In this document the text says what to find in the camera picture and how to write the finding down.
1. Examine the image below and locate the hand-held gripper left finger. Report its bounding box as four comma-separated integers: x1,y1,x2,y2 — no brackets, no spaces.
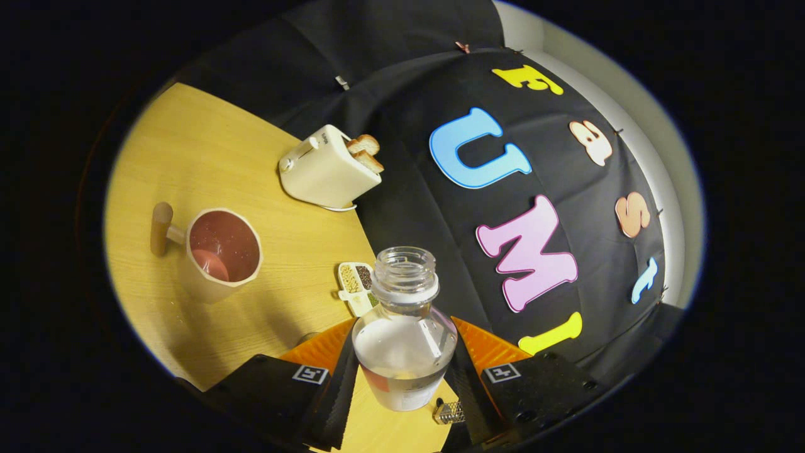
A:
201,318,360,451

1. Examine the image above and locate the black backdrop cloth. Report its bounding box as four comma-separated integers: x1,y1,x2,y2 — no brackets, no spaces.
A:
170,0,686,391

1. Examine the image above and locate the clear plastic juice bottle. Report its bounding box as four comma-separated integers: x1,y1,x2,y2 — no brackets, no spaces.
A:
351,247,458,413

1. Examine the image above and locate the white toaster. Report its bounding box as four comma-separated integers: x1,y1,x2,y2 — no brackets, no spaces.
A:
278,124,383,210

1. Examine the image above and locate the wooden table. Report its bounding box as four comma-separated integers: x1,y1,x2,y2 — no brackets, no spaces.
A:
104,82,461,453

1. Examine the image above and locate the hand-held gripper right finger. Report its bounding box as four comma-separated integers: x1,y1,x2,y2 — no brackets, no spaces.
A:
448,316,606,451

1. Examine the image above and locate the beige cup with wooden handle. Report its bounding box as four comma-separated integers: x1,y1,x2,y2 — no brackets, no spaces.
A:
150,201,264,305

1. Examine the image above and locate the white divided seed dish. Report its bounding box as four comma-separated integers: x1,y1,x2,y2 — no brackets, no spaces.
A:
337,262,381,317

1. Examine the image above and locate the metal wire basket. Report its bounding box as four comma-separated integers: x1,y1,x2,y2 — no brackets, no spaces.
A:
433,398,466,425

